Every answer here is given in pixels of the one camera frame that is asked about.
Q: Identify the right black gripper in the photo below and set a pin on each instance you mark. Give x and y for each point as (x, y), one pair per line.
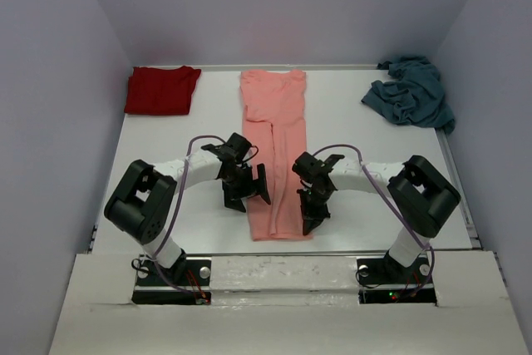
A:
(312, 218)

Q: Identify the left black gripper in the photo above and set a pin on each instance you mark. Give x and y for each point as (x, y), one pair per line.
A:
(252, 188)

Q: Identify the pink t shirt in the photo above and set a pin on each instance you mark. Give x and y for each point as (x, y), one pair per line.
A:
(274, 105)

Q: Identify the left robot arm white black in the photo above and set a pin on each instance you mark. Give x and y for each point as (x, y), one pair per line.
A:
(147, 199)

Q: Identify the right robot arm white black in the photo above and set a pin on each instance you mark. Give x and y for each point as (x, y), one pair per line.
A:
(415, 191)

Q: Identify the red folded t shirt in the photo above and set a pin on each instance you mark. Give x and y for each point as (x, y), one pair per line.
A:
(161, 92)

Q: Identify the blue crumpled t shirt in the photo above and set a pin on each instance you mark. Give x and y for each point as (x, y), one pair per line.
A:
(414, 96)

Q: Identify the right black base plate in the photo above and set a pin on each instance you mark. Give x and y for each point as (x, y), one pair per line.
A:
(378, 285)

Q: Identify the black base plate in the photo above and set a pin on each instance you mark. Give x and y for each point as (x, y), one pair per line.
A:
(378, 285)
(154, 287)

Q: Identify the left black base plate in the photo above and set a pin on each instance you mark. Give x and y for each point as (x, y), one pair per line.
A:
(154, 287)

